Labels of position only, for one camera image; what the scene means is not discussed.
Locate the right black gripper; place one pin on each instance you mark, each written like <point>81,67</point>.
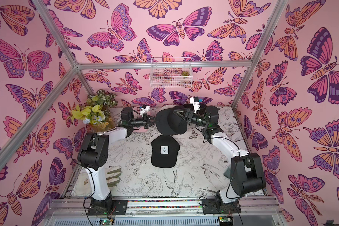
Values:
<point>186,116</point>

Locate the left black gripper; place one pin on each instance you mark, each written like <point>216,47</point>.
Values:
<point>146,122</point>

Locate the black cap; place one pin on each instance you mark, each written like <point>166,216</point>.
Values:
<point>164,151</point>
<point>169,123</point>

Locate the white Colorado cap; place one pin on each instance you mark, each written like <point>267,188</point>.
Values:
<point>167,107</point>

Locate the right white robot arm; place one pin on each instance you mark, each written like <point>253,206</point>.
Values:
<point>246,173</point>

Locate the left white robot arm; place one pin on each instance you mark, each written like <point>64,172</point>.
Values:
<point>94,150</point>

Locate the amber vase with flowers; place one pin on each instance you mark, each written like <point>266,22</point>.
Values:
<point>96,113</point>

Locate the small green succulent plant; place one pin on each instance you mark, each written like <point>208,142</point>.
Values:
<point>185,73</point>

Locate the green dustpan brush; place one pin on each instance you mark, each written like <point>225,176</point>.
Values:
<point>228,173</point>

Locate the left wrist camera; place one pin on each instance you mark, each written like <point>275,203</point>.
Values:
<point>144,109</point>

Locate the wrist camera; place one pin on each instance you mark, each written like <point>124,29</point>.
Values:
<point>144,109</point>
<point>195,101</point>

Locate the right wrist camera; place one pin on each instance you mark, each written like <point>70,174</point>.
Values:
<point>195,101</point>

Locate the white wire basket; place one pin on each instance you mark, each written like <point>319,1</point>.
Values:
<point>166,72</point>

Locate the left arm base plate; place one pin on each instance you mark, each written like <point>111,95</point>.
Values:
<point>107,206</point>

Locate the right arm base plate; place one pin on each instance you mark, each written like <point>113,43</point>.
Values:
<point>216,206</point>

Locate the aluminium front rail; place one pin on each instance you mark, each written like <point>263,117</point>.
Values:
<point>252,205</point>

